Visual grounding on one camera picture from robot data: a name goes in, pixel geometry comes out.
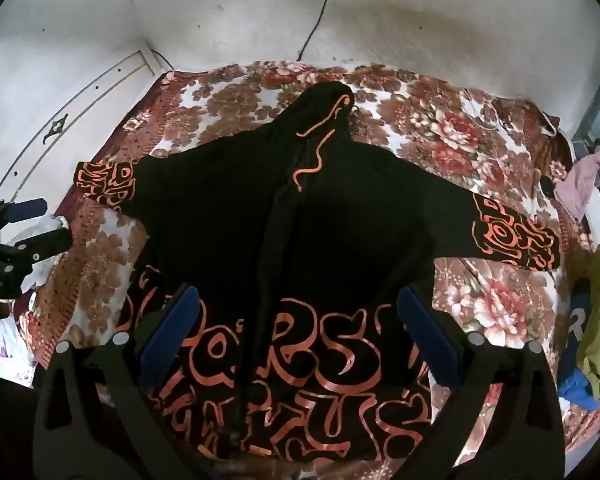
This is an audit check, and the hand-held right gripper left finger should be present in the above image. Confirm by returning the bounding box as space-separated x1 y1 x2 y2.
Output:
32 282 201 480

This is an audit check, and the floral fleece blanket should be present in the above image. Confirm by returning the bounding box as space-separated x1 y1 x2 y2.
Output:
22 60 600 480

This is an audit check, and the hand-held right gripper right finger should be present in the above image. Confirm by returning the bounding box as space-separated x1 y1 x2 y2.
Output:
397 285 566 480

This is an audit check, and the dark garment with white print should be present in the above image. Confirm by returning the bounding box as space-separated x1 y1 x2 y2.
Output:
562 280 593 376

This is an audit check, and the bright blue garment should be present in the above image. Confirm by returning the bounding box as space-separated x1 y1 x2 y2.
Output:
559 370 600 411

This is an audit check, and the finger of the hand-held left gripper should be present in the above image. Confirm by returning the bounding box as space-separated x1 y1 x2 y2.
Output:
10 229 74 273
0 198 49 241

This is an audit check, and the maroon garment with white drawstring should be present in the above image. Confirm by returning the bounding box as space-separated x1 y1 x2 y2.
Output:
527 100 562 137

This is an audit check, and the white bed headboard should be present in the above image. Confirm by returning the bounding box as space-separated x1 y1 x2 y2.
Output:
0 47 171 211

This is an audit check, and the pink cloth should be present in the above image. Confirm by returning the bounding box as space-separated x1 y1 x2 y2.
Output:
555 150 600 221

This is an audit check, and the black hoodie with orange print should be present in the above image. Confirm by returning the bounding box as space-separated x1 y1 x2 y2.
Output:
74 81 561 466

